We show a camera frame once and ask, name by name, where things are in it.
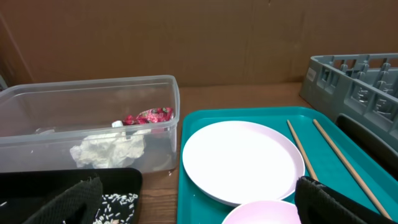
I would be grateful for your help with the pile of rice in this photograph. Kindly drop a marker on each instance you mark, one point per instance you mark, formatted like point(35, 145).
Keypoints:
point(117, 209)

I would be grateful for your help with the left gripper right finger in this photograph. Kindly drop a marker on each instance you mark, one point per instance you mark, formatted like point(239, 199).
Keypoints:
point(319, 204)

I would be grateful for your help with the wooden chopstick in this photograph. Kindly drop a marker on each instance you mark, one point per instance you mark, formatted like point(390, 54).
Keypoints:
point(302, 151)
point(352, 171)

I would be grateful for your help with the teal serving tray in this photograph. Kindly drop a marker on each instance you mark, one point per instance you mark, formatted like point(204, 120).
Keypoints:
point(194, 206)

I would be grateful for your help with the clear plastic bin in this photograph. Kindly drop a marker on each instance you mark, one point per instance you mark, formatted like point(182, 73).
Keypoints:
point(40, 123)

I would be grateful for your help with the black tray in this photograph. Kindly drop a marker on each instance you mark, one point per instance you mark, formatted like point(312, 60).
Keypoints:
point(24, 193)

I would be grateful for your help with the white tissue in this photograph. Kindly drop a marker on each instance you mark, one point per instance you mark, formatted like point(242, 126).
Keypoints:
point(112, 150)

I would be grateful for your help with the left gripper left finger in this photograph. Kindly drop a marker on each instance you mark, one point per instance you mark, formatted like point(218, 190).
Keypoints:
point(79, 204)

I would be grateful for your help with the grey dishwasher rack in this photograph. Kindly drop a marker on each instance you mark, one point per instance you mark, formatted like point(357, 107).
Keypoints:
point(359, 94)

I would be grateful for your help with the small pink bowl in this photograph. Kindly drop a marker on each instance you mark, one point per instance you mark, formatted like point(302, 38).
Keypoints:
point(264, 212)

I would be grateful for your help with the red snack wrapper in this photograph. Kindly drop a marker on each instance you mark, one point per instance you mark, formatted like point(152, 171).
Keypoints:
point(154, 115)

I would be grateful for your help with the large white plate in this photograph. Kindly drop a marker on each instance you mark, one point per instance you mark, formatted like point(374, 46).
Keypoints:
point(237, 162)

